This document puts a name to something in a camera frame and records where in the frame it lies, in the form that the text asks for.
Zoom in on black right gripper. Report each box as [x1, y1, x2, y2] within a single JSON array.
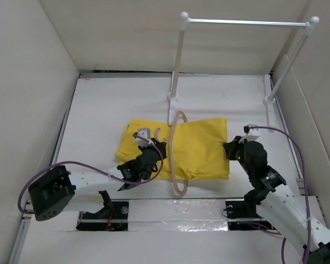
[[224, 135, 254, 175]]

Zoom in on yellow trousers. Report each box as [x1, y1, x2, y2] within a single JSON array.
[[115, 118, 230, 180]]

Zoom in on wooden clothes hanger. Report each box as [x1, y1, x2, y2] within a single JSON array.
[[154, 111, 188, 197]]

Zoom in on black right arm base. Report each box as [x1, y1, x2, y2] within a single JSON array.
[[221, 198, 279, 235]]

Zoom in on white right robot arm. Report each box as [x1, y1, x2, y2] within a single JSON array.
[[223, 136, 330, 263]]

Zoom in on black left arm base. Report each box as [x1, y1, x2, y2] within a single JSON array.
[[76, 191, 129, 232]]

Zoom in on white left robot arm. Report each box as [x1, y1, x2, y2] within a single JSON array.
[[28, 136, 167, 222]]

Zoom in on white clothes rack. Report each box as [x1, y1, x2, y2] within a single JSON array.
[[167, 12, 320, 131]]

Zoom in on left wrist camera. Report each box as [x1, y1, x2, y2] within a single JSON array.
[[133, 128, 151, 147]]

